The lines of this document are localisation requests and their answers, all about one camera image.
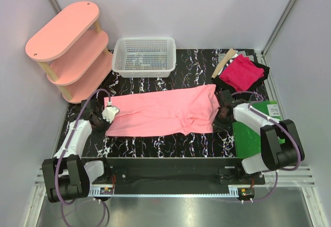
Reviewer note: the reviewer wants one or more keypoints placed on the green cutting mat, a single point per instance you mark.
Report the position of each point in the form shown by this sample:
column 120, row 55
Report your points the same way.
column 247, row 141

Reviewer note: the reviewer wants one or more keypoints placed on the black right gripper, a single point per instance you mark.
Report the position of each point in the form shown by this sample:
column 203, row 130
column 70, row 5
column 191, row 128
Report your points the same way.
column 217, row 125

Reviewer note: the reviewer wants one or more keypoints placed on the beige folded cloth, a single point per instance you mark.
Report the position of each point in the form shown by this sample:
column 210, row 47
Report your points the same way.
column 230, row 53

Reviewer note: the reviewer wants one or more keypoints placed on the magenta folded t-shirt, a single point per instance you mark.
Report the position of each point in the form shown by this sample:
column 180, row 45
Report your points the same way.
column 241, row 73

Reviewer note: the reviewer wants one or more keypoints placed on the white plastic mesh basket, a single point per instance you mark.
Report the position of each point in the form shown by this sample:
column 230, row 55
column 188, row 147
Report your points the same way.
column 144, row 57

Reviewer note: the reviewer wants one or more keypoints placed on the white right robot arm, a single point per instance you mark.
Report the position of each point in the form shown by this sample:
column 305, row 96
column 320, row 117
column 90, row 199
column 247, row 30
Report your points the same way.
column 281, row 148

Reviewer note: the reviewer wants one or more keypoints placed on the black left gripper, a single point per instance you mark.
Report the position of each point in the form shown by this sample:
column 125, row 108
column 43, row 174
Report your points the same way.
column 102, row 133

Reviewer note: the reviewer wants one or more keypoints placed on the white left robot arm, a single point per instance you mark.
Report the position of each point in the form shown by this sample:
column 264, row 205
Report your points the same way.
column 66, row 173

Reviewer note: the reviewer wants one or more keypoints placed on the pink three-tier wooden shelf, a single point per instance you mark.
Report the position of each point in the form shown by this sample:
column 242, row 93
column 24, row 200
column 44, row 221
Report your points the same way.
column 72, row 49

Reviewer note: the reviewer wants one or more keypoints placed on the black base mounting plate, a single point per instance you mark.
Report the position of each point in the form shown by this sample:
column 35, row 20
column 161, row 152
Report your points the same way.
column 166, row 177

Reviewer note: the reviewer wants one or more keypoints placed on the grey cloth piece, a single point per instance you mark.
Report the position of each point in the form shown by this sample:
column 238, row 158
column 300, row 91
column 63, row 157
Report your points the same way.
column 222, row 56

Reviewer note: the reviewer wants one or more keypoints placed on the light pink t-shirt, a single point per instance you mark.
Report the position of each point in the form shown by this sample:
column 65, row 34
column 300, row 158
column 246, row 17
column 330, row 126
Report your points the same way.
column 188, row 110

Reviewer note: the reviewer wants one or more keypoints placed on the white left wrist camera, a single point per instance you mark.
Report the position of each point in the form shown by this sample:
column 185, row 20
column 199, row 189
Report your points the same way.
column 110, row 111

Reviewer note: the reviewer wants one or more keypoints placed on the white slotted cable duct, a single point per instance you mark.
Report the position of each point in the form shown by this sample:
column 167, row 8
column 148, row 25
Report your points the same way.
column 101, row 191

